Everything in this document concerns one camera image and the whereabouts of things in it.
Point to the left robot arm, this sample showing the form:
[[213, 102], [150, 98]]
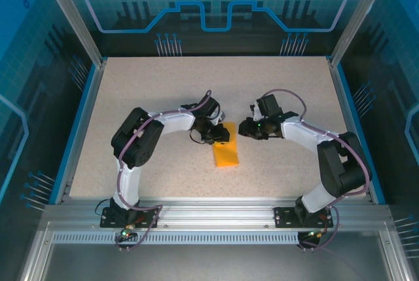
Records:
[[131, 179]]

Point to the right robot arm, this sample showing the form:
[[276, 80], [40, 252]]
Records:
[[340, 169]]

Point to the connector with green light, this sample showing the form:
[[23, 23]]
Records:
[[127, 232], [316, 234]]

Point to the aluminium cross rail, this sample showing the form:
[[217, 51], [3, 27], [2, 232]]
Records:
[[212, 212]]

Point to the aluminium side rail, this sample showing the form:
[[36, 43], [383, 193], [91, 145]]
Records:
[[92, 104], [342, 104]]

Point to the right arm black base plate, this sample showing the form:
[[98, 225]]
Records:
[[284, 218]]

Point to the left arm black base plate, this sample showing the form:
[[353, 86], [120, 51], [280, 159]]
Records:
[[147, 218]]

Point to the aluminium corner post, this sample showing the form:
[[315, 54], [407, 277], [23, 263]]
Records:
[[352, 22], [78, 22]]

